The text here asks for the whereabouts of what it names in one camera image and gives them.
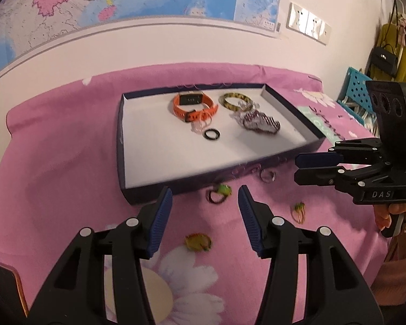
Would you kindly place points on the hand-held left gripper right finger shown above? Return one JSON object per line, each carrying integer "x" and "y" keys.
{"x": 248, "y": 220}

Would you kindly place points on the phone with orange case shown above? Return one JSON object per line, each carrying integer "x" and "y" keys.
{"x": 8, "y": 284}

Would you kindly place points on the white wall outlet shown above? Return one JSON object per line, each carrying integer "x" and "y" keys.
{"x": 324, "y": 33}
{"x": 296, "y": 17}
{"x": 312, "y": 23}

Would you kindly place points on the pink flower print blanket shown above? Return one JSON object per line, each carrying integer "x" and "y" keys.
{"x": 54, "y": 159}

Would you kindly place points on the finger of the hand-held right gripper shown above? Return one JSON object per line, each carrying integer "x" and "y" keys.
{"x": 318, "y": 160}
{"x": 318, "y": 176}

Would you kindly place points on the blue perforated plastic crate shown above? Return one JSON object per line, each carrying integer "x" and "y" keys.
{"x": 357, "y": 88}

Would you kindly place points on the person's right hand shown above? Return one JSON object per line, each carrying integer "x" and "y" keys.
{"x": 380, "y": 218}

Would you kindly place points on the navy cardboard box tray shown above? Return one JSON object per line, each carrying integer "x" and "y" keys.
{"x": 155, "y": 149}

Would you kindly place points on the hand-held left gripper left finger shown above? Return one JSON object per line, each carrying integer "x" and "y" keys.
{"x": 160, "y": 220}

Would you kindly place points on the black handbag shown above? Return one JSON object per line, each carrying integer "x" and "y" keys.
{"x": 384, "y": 61}

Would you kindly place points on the tortoiseshell bangle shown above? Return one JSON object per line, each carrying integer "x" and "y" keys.
{"x": 225, "y": 103}

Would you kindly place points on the small pink hanging ornament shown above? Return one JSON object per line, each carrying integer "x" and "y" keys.
{"x": 405, "y": 23}

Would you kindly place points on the person's right forearm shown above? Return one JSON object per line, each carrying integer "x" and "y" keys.
{"x": 402, "y": 260}

